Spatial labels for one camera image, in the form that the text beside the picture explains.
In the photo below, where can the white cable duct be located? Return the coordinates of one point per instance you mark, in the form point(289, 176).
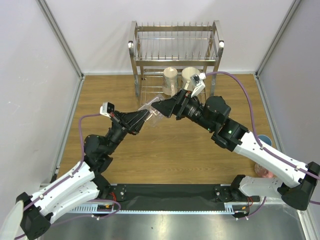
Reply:
point(228, 208)

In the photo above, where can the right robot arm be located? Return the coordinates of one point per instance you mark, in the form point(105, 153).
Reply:
point(294, 181)

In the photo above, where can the black base mat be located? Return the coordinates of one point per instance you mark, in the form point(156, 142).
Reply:
point(171, 193)

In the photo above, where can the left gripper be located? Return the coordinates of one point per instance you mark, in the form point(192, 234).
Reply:
point(131, 122)

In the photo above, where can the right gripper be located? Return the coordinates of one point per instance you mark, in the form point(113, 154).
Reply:
point(179, 107)

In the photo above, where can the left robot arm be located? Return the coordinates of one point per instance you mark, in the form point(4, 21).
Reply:
point(84, 182)

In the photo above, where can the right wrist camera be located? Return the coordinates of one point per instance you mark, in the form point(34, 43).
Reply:
point(198, 81)

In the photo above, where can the floral mug green inside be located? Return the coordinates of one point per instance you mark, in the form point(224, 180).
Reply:
point(186, 74)

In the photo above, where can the pink glass mug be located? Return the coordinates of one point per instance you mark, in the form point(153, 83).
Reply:
point(262, 172)

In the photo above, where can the light blue cup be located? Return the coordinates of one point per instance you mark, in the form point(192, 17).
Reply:
point(265, 139)

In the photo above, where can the clear plastic cup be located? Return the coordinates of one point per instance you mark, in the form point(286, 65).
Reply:
point(154, 115)

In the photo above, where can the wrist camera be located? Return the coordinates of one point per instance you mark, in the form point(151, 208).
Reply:
point(107, 109)
point(198, 81)

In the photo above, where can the stainless steel dish rack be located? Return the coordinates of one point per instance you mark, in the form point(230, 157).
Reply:
point(155, 46)

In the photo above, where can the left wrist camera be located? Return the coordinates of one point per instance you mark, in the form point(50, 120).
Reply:
point(107, 109)

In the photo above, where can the beige mug blue red print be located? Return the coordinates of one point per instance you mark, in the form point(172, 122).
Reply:
point(170, 81)

